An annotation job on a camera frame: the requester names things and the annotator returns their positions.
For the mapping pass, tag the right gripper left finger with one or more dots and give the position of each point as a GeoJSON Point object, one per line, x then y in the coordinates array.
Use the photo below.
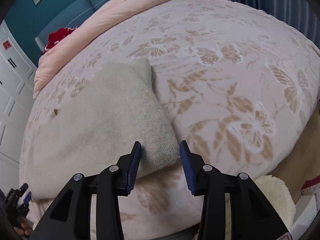
{"type": "Point", "coordinates": [69, 215]}

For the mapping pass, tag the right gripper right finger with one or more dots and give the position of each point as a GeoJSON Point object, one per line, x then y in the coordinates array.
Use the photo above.
{"type": "Point", "coordinates": [252, 215]}

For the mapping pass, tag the beige heart-pattern knit sweater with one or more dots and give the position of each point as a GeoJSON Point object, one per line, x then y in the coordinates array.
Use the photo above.
{"type": "Point", "coordinates": [114, 110]}

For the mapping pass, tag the cream fluffy sleeve cuff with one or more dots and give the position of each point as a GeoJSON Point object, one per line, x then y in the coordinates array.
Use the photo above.
{"type": "Point", "coordinates": [279, 196]}

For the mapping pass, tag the pink butterfly bed blanket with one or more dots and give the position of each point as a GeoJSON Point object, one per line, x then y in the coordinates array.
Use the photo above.
{"type": "Point", "coordinates": [236, 83]}

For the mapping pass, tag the white wardrobe with red stickers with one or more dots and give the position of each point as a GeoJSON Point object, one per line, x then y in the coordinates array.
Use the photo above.
{"type": "Point", "coordinates": [16, 99]}

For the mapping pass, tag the pink folded duvet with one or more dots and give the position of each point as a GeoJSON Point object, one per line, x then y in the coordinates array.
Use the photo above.
{"type": "Point", "coordinates": [110, 14]}

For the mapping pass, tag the red garment on bed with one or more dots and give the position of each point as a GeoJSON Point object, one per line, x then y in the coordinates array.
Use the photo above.
{"type": "Point", "coordinates": [56, 37]}

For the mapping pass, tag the blue upholstered headboard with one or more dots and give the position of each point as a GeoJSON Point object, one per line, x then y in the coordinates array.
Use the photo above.
{"type": "Point", "coordinates": [71, 17]}

